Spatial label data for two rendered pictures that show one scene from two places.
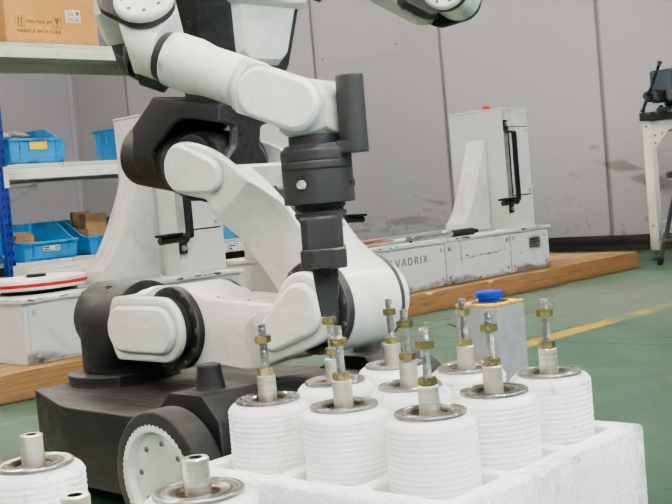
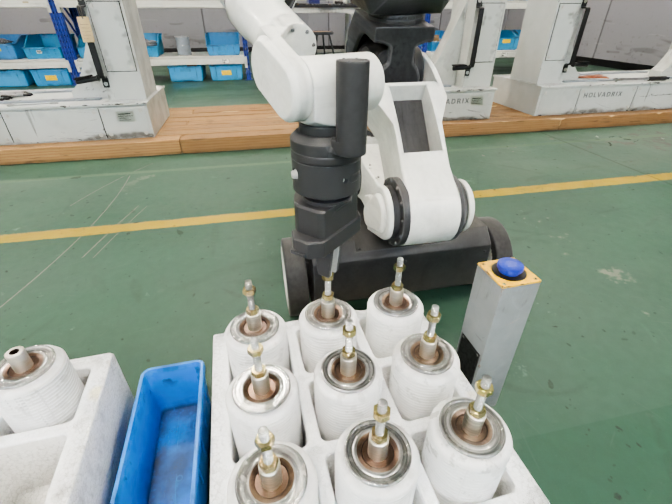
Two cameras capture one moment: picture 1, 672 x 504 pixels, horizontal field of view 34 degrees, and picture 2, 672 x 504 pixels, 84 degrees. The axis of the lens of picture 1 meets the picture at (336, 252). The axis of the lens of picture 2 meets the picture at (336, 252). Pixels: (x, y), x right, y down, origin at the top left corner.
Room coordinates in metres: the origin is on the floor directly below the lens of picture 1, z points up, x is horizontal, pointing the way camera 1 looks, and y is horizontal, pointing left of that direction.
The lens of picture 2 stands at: (1.00, -0.25, 0.67)
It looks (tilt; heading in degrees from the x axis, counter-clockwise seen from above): 33 degrees down; 34
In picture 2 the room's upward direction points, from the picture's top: straight up
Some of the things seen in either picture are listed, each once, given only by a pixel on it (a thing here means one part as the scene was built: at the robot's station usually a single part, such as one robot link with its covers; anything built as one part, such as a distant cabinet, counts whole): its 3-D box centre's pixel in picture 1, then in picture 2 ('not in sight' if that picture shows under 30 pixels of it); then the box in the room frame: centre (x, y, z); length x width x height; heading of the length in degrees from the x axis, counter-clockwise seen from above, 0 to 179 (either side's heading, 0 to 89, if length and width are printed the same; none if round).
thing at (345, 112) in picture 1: (325, 124); (337, 110); (1.38, 0.00, 0.57); 0.11 x 0.11 x 0.11; 68
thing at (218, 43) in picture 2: not in sight; (223, 43); (4.43, 3.62, 0.36); 0.50 x 0.38 x 0.21; 46
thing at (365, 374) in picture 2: (409, 386); (348, 369); (1.30, -0.07, 0.25); 0.08 x 0.08 x 0.01
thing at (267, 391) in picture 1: (267, 388); (254, 320); (1.29, 0.09, 0.26); 0.02 x 0.02 x 0.03
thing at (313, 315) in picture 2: (334, 381); (328, 313); (1.37, 0.02, 0.25); 0.08 x 0.08 x 0.01
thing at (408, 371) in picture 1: (408, 375); (348, 363); (1.30, -0.07, 0.26); 0.02 x 0.02 x 0.03
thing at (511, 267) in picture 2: (489, 297); (509, 268); (1.56, -0.21, 0.32); 0.04 x 0.04 x 0.02
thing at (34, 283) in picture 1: (36, 282); not in sight; (3.40, 0.92, 0.29); 0.30 x 0.30 x 0.06
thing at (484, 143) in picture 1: (388, 197); (617, 48); (4.63, -0.24, 0.45); 1.51 x 0.57 x 0.74; 136
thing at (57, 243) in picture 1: (27, 242); (436, 40); (6.32, 1.74, 0.36); 0.50 x 0.38 x 0.21; 47
